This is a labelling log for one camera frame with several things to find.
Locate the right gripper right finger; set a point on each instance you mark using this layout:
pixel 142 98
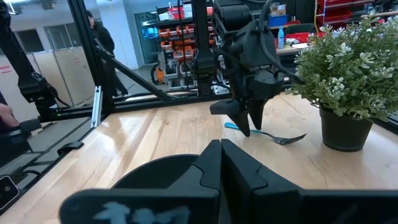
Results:
pixel 239 180

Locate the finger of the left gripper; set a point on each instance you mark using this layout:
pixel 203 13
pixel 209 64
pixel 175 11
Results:
pixel 257 112
pixel 244 121

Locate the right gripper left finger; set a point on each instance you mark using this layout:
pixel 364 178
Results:
pixel 205 174

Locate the black bowl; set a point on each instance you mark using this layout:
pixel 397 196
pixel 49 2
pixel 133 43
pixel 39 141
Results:
pixel 149 174

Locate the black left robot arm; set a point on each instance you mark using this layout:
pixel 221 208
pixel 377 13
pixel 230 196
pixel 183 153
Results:
pixel 203 46

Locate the wooden workbench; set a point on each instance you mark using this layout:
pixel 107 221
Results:
pixel 287 50

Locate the clear blue water bottle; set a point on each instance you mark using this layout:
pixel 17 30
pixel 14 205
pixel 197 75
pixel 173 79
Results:
pixel 280 39

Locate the red plastic bin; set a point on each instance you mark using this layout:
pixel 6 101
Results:
pixel 298 37

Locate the blue box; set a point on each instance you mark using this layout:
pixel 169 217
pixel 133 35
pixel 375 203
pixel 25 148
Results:
pixel 278 20

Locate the black office chair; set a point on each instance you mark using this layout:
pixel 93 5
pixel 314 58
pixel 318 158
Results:
pixel 298 28

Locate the cardboard box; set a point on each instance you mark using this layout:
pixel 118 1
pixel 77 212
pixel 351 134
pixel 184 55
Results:
pixel 278 10

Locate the green plant in black pot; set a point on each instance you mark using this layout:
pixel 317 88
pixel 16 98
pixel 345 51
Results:
pixel 345 130

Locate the metal rack with red bins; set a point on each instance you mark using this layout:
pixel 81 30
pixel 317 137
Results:
pixel 337 15

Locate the red storage box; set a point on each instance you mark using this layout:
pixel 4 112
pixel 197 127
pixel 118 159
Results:
pixel 176 13

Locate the black table edge clamp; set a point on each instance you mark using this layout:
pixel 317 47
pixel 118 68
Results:
pixel 71 147

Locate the person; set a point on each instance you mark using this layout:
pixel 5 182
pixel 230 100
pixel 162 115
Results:
pixel 104 37

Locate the plywood crate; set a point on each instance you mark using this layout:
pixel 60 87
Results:
pixel 68 74

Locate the person's left hand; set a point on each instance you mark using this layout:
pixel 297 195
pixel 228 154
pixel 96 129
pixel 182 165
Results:
pixel 7 116

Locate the silver aluminium rail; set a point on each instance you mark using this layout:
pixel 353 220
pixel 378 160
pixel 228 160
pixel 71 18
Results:
pixel 97 107

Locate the table level camera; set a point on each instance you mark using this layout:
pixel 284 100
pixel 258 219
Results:
pixel 8 191

